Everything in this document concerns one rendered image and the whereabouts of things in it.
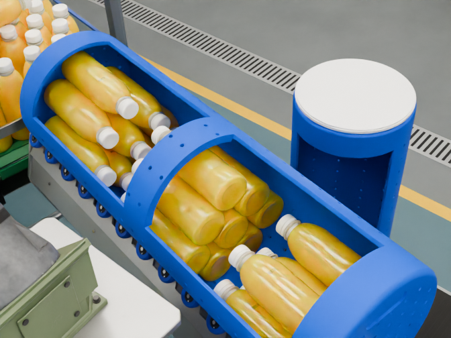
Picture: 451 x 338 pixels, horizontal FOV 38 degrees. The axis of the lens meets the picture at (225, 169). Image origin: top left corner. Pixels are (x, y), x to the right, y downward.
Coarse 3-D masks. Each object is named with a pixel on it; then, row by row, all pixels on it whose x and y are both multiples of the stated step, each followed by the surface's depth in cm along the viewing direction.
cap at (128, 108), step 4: (124, 100) 129; (128, 100) 129; (132, 100) 130; (120, 104) 129; (124, 104) 129; (128, 104) 129; (132, 104) 129; (136, 104) 130; (120, 108) 129; (124, 108) 128; (128, 108) 129; (132, 108) 130; (136, 108) 131; (120, 112) 129; (124, 112) 129; (128, 112) 130; (132, 112) 130; (136, 112) 131; (124, 116) 130; (128, 116) 130; (132, 116) 131
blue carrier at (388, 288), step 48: (48, 48) 136; (96, 48) 144; (192, 96) 127; (48, 144) 135; (192, 144) 112; (240, 144) 129; (96, 192) 124; (144, 192) 112; (288, 192) 124; (144, 240) 115; (384, 240) 98; (192, 288) 107; (336, 288) 90; (384, 288) 89; (432, 288) 101; (240, 336) 100; (336, 336) 87; (384, 336) 97
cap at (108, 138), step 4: (104, 132) 130; (108, 132) 130; (112, 132) 130; (100, 136) 131; (104, 136) 130; (108, 136) 130; (112, 136) 131; (116, 136) 132; (100, 140) 130; (104, 140) 130; (108, 140) 131; (112, 140) 131; (116, 140) 132; (104, 144) 130; (108, 144) 131; (112, 144) 132; (108, 148) 132
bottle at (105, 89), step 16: (64, 64) 139; (80, 64) 136; (96, 64) 136; (80, 80) 135; (96, 80) 132; (112, 80) 132; (96, 96) 132; (112, 96) 130; (128, 96) 132; (112, 112) 132
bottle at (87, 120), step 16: (64, 80) 141; (48, 96) 139; (64, 96) 137; (80, 96) 136; (64, 112) 136; (80, 112) 133; (96, 112) 133; (80, 128) 132; (96, 128) 131; (112, 128) 133
